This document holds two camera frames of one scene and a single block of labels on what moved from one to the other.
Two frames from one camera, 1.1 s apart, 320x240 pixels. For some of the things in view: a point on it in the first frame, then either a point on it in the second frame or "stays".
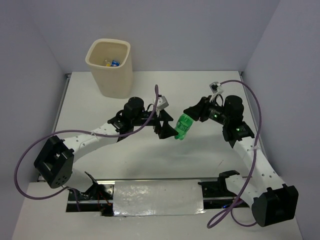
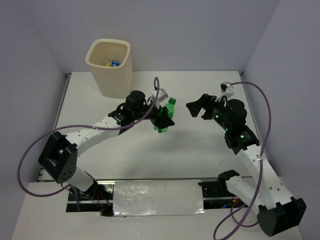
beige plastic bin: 115,82 stays
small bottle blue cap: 115,63 stays
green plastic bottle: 184,123 → 170,108
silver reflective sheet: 157,197 stays
